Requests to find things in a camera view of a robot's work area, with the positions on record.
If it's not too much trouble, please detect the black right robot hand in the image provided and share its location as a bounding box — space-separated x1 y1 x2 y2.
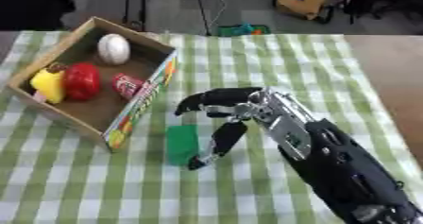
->
173 86 264 171

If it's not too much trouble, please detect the tan cardboard box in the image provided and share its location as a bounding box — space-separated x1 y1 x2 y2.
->
5 16 180 153

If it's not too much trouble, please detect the green rectangular block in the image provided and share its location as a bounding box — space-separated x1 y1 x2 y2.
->
165 124 200 166

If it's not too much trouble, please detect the teal and orange toy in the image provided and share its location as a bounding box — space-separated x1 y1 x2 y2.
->
216 23 273 37

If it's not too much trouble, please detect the red can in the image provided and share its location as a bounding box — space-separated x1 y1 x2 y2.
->
110 73 147 100

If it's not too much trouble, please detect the black tripod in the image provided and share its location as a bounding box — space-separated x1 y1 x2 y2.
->
122 0 215 37

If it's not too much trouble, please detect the red toy bell pepper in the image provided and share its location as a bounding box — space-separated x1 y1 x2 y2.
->
60 61 103 102

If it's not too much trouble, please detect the yellow toy fruit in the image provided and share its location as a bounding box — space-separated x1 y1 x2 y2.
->
27 68 66 105

